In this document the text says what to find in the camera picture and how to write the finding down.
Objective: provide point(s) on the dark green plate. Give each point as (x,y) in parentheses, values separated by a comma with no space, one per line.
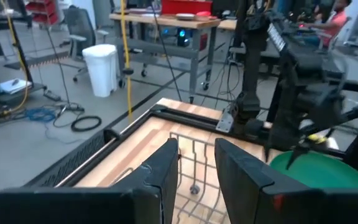
(322,171)

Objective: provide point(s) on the red storage bins rack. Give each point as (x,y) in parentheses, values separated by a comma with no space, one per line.
(43,12)

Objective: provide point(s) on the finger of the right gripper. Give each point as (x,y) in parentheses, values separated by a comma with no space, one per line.
(300,151)
(273,140)

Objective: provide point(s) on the black equipment stand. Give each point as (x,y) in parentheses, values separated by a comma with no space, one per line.
(5,98)

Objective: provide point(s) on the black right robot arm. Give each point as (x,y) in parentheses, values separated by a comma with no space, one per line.
(252,62)

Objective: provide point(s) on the person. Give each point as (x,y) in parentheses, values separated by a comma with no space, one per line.
(337,21)

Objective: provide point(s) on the white notebook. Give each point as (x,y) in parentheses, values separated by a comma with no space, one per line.
(14,86)

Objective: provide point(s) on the large red bin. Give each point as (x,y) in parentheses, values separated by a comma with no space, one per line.
(185,7)

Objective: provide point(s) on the black computer tower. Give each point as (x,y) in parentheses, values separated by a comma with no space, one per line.
(183,39)

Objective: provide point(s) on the grey metal bracket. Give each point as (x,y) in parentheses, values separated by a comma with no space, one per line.
(225,123)

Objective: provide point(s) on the wooden top workbench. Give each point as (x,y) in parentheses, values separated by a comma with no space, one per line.
(166,21)

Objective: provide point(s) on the white trash bin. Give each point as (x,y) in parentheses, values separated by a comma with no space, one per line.
(101,71)

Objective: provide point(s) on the grey office chair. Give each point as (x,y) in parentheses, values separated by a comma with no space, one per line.
(79,25)

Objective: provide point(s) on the yellow tag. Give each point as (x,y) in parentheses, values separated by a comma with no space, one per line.
(317,139)

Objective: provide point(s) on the red bowl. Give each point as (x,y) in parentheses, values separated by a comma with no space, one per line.
(204,14)

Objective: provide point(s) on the black power strip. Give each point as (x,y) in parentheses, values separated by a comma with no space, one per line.
(52,96)

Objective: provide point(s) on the black aluminium table frame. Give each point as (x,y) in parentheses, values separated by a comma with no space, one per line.
(185,114)

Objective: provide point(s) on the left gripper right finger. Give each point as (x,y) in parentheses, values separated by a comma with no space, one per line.
(244,193)

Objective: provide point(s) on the small grey dish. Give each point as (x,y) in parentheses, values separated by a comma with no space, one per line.
(185,16)

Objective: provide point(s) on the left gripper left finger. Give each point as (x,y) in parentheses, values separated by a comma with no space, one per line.
(73,208)

